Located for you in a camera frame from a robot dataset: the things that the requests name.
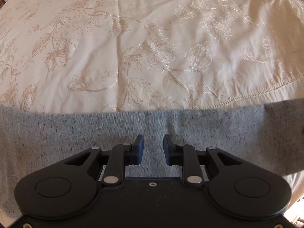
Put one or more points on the cream embroidered bedspread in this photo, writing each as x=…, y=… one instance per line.
x=152, y=47

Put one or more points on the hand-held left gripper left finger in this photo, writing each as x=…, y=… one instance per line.
x=140, y=150

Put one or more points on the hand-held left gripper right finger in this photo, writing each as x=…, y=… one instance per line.
x=167, y=150

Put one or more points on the grey speckled pants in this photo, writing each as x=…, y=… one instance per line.
x=71, y=133

